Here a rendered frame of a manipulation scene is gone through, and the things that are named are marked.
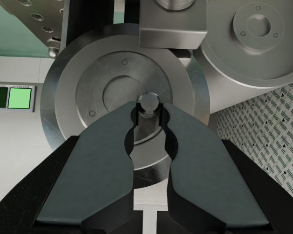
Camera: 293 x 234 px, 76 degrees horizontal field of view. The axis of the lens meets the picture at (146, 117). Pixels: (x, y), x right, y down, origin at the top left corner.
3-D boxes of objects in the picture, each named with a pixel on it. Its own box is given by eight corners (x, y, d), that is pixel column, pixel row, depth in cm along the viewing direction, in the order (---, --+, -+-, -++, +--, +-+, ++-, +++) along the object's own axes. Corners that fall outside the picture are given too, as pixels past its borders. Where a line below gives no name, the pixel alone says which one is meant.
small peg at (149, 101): (163, 109, 11) (142, 116, 11) (159, 115, 14) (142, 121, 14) (156, 88, 12) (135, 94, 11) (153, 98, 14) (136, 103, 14)
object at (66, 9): (80, -115, 20) (65, 53, 17) (113, 23, 43) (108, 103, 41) (75, -116, 20) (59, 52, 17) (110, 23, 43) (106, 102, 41)
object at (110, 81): (107, 32, 15) (190, 79, 15) (111, 45, 17) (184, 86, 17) (54, 113, 14) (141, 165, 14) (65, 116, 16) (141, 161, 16)
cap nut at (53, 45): (58, 39, 49) (57, 55, 48) (64, 46, 52) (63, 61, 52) (44, 38, 48) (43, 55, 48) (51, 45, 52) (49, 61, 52)
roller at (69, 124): (194, 36, 16) (195, 172, 15) (161, 100, 42) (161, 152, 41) (60, 30, 16) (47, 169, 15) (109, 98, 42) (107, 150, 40)
